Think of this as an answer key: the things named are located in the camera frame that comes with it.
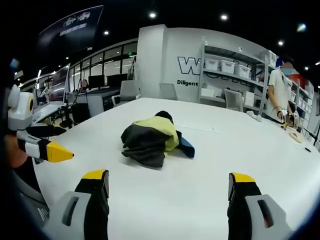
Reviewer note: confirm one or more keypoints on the grey metal shelf rack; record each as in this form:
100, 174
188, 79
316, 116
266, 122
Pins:
232, 82

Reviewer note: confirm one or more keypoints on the large dark hanging screen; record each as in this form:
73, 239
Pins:
70, 30

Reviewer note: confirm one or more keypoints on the small black pen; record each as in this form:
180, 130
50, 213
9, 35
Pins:
308, 149

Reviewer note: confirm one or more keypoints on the dark grey counter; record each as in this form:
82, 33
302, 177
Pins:
97, 98

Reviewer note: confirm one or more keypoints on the open silver laptop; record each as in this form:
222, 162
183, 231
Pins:
58, 85

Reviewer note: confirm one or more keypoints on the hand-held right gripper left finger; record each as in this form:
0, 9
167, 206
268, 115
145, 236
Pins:
75, 215

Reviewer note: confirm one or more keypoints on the grey office chair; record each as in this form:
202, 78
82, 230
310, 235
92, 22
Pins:
128, 92
233, 100
168, 91

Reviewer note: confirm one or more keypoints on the white storage box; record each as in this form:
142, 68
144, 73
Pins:
213, 65
243, 71
227, 67

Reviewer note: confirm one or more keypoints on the black tripod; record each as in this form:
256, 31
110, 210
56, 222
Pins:
312, 135

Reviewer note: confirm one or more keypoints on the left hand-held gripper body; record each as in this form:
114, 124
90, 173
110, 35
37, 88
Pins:
18, 112

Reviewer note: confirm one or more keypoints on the shelf of white bins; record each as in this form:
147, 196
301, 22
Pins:
303, 100

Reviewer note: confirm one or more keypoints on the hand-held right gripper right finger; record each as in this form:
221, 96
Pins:
252, 215

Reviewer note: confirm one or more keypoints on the light wooden board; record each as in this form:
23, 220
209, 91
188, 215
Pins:
296, 136

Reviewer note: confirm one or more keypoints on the black computer monitor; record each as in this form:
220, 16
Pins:
96, 81
117, 79

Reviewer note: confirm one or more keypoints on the yellow and dark grey garment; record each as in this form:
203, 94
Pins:
147, 140

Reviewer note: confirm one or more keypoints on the black mesh chair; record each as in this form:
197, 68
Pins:
32, 197

